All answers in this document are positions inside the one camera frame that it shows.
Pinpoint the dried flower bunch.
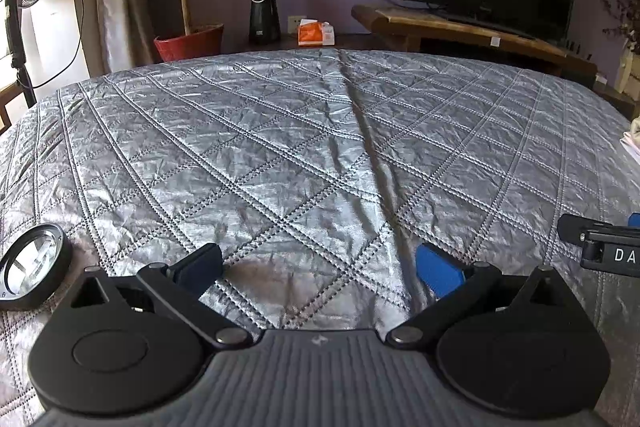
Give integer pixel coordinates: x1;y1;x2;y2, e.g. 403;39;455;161
597;0;640;52

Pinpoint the wooden television stand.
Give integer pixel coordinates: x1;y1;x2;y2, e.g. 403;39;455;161
351;4;598;80

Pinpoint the wooden chair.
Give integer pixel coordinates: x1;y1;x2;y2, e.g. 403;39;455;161
0;84;12;132

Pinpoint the red plant pot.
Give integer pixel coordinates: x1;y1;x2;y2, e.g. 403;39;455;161
153;23;225;64

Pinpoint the low wooden side table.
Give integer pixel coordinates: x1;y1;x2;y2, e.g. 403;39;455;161
220;32;396;58

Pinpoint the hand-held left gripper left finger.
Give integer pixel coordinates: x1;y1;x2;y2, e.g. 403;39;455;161
69;243;262;352

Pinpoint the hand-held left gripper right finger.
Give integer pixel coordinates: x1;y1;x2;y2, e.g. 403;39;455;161
386;243;571;350

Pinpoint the round black-framed lens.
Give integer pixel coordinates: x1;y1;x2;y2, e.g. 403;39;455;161
0;223;73;312

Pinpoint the black tabletop speaker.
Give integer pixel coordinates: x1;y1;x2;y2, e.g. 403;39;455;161
248;0;282;44

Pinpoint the black fan cable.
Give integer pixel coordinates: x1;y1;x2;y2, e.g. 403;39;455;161
30;0;85;88

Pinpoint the cream vase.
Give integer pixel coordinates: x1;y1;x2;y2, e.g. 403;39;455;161
614;44;640;95

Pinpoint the grey quilted bedspread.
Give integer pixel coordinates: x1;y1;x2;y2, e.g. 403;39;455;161
0;47;640;427

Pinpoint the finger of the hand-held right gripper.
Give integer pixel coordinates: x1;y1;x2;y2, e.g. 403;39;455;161
557;212;640;244

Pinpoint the cream cloth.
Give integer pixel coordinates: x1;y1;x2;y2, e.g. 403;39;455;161
620;117;640;158

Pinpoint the orange tissue box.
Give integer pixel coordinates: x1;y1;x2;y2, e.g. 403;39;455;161
297;19;335;46

